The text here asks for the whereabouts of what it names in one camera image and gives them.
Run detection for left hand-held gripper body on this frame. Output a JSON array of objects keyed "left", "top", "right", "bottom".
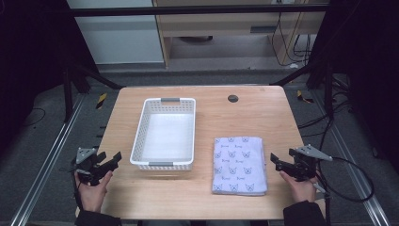
[{"left": 70, "top": 146, "right": 102, "bottom": 186}]

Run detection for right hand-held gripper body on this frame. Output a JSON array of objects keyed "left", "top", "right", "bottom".
[{"left": 288, "top": 144, "right": 334, "bottom": 183}]

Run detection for light purple printed towel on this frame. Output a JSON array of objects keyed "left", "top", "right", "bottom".
[{"left": 212, "top": 136, "right": 268, "bottom": 197}]

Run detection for white perforated plastic basket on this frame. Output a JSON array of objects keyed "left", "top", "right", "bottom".
[{"left": 129, "top": 97, "right": 197, "bottom": 172}]

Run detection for person's right hand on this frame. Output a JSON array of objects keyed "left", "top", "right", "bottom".
[{"left": 279, "top": 170, "right": 322, "bottom": 204}]

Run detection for person's left hand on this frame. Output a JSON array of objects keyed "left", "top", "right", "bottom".
[{"left": 73, "top": 169, "right": 114, "bottom": 214}]

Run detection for yellow black floor tape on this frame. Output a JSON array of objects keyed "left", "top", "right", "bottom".
[
  {"left": 295, "top": 89, "right": 315, "bottom": 105},
  {"left": 95, "top": 92, "right": 108, "bottom": 110}
]

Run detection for black metal stand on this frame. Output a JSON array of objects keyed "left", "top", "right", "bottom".
[
  {"left": 270, "top": 59, "right": 335, "bottom": 121},
  {"left": 61, "top": 59, "right": 126, "bottom": 124}
]

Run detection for white cabinet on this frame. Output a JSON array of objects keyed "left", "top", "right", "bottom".
[{"left": 66, "top": 0, "right": 166, "bottom": 66}]

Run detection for light wooden desk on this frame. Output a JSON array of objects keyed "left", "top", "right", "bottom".
[{"left": 152, "top": 0, "right": 330, "bottom": 69}]

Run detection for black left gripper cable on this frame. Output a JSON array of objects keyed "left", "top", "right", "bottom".
[{"left": 71, "top": 169, "right": 85, "bottom": 211}]

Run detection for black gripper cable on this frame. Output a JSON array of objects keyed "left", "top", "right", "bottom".
[
  {"left": 71, "top": 169, "right": 85, "bottom": 211},
  {"left": 313, "top": 155, "right": 375, "bottom": 226}
]

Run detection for aluminium floor rail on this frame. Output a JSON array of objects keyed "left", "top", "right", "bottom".
[
  {"left": 9, "top": 93, "right": 87, "bottom": 226},
  {"left": 310, "top": 89, "right": 392, "bottom": 226}
]

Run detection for black floor cables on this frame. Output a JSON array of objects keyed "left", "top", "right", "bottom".
[{"left": 296, "top": 74, "right": 356, "bottom": 138}]

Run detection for black floor cable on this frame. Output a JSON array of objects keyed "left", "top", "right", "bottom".
[{"left": 22, "top": 106, "right": 47, "bottom": 128}]

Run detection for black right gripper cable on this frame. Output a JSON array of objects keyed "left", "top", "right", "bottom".
[{"left": 313, "top": 155, "right": 375, "bottom": 226}]

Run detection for bundle of hanging black cables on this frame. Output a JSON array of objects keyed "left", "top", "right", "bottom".
[{"left": 270, "top": 12, "right": 312, "bottom": 68}]

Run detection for black horizontal frame bar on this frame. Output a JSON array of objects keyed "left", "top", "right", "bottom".
[{"left": 43, "top": 4, "right": 330, "bottom": 18}]

